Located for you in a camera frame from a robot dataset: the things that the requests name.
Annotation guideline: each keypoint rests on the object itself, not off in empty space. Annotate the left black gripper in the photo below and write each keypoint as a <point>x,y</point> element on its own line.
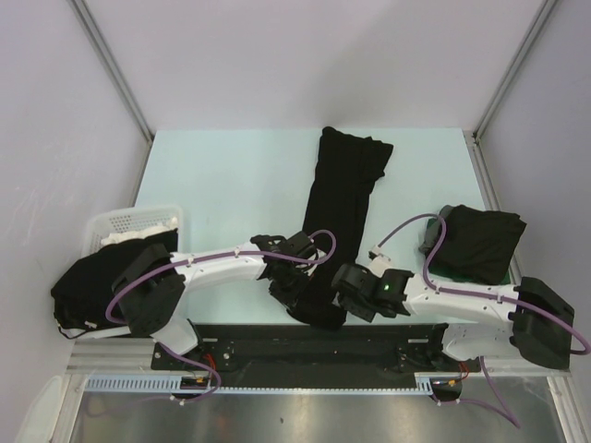
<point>288,299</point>

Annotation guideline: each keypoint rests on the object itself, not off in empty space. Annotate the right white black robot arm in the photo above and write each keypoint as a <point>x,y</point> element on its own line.
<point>528,319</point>

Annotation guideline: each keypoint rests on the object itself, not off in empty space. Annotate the black t shirt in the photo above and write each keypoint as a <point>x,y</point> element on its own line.
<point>346,172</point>

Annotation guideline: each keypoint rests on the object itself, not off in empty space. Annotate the aluminium corner post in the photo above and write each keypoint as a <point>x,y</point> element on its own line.
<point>533,33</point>
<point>103,51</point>

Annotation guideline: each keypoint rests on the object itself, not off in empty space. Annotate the white cloth in basket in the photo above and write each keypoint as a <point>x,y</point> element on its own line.
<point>117,238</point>

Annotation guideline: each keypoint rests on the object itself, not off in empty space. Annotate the black folded shirt on stack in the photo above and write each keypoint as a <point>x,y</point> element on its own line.
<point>480,244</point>

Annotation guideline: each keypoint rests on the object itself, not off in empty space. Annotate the green folded shirt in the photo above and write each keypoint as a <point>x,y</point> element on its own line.
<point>450,274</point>

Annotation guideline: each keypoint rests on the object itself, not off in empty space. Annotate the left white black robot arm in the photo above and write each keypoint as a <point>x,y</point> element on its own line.
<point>149,296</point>

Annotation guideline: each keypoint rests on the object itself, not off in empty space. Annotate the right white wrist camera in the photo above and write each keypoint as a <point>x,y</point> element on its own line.
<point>379,262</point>

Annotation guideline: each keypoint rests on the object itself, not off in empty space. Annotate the white plastic laundry basket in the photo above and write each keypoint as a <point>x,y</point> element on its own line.
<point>130,219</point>

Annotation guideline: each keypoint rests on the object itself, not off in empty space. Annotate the grey folded shirt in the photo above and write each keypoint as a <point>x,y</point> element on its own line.
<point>432,233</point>

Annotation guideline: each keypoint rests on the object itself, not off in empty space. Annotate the aluminium frame rail front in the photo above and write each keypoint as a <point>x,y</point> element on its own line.
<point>133,356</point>

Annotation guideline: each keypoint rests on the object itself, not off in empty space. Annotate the left aluminium corner post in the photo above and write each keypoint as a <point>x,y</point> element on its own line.
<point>103,51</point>

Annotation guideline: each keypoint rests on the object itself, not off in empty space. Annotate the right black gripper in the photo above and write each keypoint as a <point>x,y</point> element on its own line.
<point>356,310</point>

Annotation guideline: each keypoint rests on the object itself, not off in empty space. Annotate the right aluminium side rail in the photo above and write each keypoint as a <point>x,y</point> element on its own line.
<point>485,184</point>

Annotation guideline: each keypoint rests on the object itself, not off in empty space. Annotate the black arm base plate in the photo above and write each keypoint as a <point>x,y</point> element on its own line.
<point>299,357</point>

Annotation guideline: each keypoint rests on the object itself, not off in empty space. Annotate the right aluminium corner post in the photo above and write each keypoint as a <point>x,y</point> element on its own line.
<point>533,33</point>

